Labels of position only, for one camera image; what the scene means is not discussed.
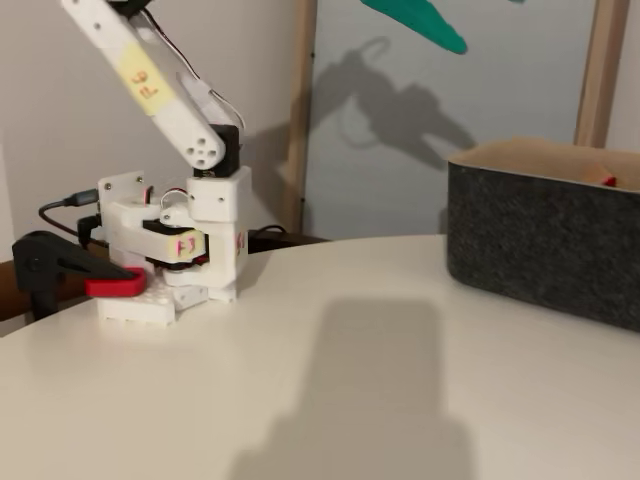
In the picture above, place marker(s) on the red and wood toy block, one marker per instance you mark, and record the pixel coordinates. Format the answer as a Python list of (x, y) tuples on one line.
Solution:
[(597, 175)]

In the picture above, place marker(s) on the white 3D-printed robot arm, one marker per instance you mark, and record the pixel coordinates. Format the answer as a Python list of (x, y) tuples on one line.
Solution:
[(210, 200)]

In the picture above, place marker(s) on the dark grey felt bin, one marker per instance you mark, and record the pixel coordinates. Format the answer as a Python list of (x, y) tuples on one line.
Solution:
[(525, 240)]

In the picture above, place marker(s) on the black and red table clamp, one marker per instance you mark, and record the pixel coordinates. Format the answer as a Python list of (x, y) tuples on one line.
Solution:
[(50, 255)]

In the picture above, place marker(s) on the light wooden frame grey panel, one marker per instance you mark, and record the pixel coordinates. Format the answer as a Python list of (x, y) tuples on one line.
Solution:
[(300, 100)]

